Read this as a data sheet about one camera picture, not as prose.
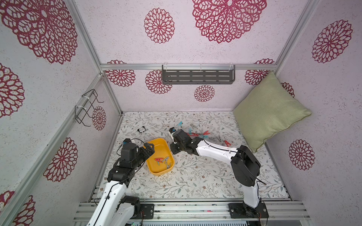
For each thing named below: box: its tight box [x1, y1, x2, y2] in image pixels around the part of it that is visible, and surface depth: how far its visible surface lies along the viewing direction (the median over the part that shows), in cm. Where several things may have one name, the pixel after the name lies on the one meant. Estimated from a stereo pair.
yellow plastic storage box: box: [146, 137, 175, 176], surface depth 93 cm
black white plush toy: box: [137, 126, 146, 133], surface depth 108 cm
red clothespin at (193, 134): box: [186, 132, 200, 137], surface depth 108 cm
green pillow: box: [233, 71, 312, 154], surface depth 89 cm
